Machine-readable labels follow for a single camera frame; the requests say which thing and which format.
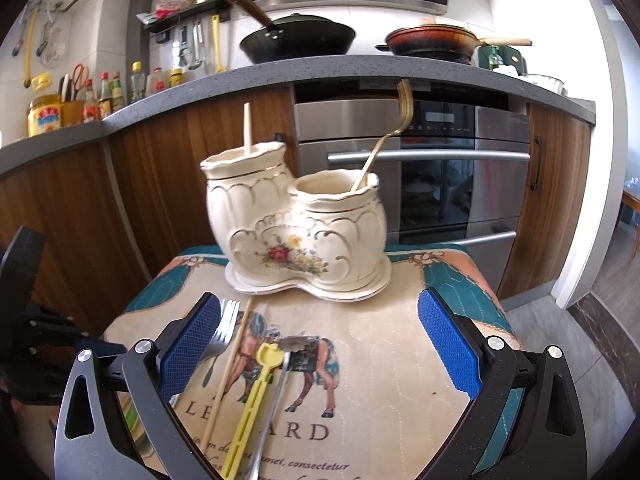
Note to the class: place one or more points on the gold fork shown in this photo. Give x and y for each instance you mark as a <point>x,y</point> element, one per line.
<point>405,105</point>

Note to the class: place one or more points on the small yellow jar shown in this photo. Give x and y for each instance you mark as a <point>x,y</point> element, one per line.
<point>176,79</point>

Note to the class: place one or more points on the grey kitchen countertop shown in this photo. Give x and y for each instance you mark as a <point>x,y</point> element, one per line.
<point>250,80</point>

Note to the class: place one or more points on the yellow capped clear bottle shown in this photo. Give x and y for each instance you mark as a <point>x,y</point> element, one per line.
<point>137,85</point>

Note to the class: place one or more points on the silver spoon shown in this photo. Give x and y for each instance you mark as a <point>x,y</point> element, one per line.
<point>295,346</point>

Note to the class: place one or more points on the red capped sauce bottle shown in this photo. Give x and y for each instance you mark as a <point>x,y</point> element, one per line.
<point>90,105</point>
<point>105,97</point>

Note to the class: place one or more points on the yellow peeler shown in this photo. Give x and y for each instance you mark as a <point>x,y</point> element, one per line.
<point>251,400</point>

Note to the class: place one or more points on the silver fork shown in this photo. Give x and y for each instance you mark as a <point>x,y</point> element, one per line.
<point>225,330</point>

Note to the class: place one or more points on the clear bottle with red cap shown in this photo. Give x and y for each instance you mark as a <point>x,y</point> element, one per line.
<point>157,82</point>

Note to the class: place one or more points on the wooden chopstick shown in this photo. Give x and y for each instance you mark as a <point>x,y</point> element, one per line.
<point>227,372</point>
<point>247,130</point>

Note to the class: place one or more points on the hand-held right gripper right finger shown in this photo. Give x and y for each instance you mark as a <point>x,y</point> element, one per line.
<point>450,345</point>

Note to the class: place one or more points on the wide wooden cabinet front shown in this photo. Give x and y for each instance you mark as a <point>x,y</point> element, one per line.
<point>150,185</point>

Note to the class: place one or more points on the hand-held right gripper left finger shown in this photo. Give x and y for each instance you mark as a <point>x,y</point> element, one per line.
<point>192,345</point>

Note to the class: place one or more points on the white bowl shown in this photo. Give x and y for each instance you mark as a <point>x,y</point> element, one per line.
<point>545,85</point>

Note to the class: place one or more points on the printed quilted mat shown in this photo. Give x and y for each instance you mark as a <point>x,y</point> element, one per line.
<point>380,360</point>

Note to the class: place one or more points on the green labelled sauce bottle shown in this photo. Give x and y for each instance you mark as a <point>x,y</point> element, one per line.
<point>117,95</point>

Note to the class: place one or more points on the black wall shelf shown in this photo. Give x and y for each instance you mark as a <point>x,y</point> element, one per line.
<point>190,16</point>

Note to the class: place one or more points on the cream floral ceramic utensil holder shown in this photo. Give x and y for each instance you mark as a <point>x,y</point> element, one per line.
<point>260,220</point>

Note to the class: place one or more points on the green kettle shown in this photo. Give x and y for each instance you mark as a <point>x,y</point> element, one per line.
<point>500,60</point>

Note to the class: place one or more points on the stainless steel oven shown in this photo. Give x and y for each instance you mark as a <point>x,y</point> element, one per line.
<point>450,185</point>

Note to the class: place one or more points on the wooden knife block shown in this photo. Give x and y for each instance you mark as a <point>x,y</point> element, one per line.
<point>72,112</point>

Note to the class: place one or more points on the narrow wooden cabinet door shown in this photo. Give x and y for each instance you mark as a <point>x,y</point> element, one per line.
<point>555,210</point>

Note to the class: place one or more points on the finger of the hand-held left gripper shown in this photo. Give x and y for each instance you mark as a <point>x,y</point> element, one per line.
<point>40,382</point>
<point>75,332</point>

